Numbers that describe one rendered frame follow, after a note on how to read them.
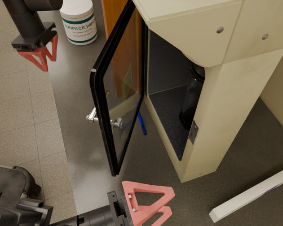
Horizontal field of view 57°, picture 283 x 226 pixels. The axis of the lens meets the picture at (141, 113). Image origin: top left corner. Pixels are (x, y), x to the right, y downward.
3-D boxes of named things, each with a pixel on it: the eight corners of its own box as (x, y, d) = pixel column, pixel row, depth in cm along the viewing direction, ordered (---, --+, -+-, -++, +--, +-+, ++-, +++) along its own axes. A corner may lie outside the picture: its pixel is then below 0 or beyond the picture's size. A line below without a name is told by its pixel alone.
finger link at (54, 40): (68, 56, 72) (55, 24, 65) (55, 72, 67) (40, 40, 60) (47, 56, 74) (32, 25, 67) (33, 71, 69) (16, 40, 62)
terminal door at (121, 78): (143, 95, 88) (144, -25, 55) (115, 179, 71) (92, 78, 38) (141, 94, 88) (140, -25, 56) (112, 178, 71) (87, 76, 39)
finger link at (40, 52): (65, 60, 70) (51, 28, 64) (52, 77, 66) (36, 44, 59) (44, 59, 72) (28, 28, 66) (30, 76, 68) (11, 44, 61)
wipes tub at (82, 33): (93, 23, 119) (88, -8, 106) (100, 41, 111) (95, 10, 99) (64, 30, 116) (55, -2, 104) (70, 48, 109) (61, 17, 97)
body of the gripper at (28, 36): (57, 28, 66) (45, -1, 61) (36, 50, 60) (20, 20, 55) (36, 28, 68) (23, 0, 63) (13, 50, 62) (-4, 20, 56)
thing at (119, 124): (125, 132, 60) (123, 118, 56) (121, 140, 59) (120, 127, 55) (116, 130, 61) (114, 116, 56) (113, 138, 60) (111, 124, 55)
